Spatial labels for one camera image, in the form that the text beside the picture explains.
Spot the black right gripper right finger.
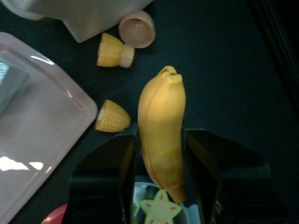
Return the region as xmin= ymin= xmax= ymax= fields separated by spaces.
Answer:
xmin=181 ymin=128 xmax=293 ymax=224

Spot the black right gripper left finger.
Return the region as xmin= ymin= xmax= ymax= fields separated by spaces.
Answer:
xmin=62 ymin=123 xmax=139 ymax=224

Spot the yellow toy banana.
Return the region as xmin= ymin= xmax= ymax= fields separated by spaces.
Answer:
xmin=136 ymin=65 xmax=187 ymax=205

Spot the red round toy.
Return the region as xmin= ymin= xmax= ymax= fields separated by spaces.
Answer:
xmin=40 ymin=203 xmax=69 ymax=224

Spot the pale green star fruit slice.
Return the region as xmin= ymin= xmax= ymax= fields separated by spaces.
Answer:
xmin=139 ymin=189 xmax=183 ymax=224

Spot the pink cutting board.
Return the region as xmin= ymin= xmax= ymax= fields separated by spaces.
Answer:
xmin=0 ymin=31 xmax=99 ymax=224

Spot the yellow toy corn half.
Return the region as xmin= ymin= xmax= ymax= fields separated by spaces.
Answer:
xmin=96 ymin=32 xmax=136 ymax=69
xmin=93 ymin=99 xmax=132 ymax=133

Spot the brown toy egg shell half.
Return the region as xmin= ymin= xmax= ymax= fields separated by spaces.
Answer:
xmin=117 ymin=9 xmax=156 ymax=49

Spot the white wooden knife block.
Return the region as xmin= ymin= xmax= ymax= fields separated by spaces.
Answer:
xmin=0 ymin=0 xmax=155 ymax=44

